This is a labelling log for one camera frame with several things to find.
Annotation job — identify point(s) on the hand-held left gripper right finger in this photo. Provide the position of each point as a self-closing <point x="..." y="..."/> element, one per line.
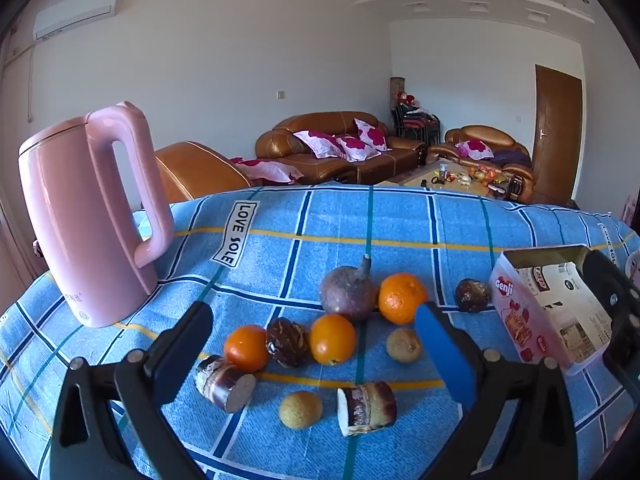
<point x="442" y="355"/>

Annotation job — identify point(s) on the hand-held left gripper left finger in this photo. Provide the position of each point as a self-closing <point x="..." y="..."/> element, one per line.
<point x="185" y="345"/>

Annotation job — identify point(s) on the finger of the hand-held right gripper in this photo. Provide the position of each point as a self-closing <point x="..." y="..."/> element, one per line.
<point x="627" y="367"/>
<point x="615" y="295"/>

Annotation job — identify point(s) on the brown round fruit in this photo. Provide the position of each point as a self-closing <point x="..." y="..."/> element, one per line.
<point x="300" y="410"/>
<point x="402" y="345"/>

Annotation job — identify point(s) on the orange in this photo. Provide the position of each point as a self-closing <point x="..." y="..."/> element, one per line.
<point x="332" y="340"/>
<point x="400" y="300"/>
<point x="245" y="347"/>

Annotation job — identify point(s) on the white and pink cardboard box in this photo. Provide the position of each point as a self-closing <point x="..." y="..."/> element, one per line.
<point x="515" y="320"/>

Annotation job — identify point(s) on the large dark mangosteen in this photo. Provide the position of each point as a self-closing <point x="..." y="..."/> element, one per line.
<point x="287" y="340"/>

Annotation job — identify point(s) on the purple passion fruit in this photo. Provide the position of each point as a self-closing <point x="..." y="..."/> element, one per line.
<point x="345" y="292"/>

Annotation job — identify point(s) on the pink cartoon mug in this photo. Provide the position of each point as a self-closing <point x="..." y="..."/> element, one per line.
<point x="634" y="265"/>

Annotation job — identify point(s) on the purple sugarcane piece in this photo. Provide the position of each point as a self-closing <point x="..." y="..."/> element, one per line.
<point x="220" y="380"/>
<point x="367" y="405"/>

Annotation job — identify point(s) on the small dark mangosteen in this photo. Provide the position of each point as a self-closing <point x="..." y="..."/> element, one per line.
<point x="470" y="295"/>

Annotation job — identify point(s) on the purple blanket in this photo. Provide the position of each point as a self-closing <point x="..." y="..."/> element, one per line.
<point x="512" y="157"/>

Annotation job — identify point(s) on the blue plaid tablecloth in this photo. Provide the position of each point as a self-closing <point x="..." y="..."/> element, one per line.
<point x="325" y="230"/>

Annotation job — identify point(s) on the pink electric kettle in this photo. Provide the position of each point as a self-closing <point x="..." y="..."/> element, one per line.
<point x="75" y="210"/>

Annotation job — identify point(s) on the brown wooden door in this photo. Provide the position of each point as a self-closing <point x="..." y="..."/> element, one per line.
<point x="557" y="125"/>

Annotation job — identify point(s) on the pile of small table clutter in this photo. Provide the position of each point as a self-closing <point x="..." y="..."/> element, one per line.
<point x="470" y="175"/>

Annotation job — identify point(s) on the wooden coffee table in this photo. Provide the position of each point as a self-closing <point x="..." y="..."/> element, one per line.
<point x="415" y="175"/>

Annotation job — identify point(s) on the white pink floral pillow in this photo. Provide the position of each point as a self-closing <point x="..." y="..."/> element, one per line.
<point x="355" y="149"/>
<point x="315" y="142"/>
<point x="265" y="169"/>
<point x="475" y="148"/>
<point x="372" y="134"/>

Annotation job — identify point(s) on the brown leather small sofa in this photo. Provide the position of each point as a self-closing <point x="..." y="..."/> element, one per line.
<point x="480" y="132"/>

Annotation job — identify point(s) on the brown leather three-seat sofa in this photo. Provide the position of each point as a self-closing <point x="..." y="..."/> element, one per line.
<point x="280" y="150"/>

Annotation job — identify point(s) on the black stacked chairs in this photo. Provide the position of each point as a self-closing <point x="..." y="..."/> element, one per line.
<point x="415" y="130"/>

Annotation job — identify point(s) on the red plush toy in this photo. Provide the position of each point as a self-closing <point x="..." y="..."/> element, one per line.
<point x="406" y="99"/>

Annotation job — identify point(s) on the tall brown vase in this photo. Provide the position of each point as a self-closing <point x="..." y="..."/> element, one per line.
<point x="396" y="85"/>

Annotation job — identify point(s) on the square ceiling light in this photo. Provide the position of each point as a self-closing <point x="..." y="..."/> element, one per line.
<point x="536" y="15"/>
<point x="480" y="6"/>
<point x="418" y="5"/>

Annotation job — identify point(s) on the white air conditioner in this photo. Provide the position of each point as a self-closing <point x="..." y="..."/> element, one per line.
<point x="75" y="12"/>

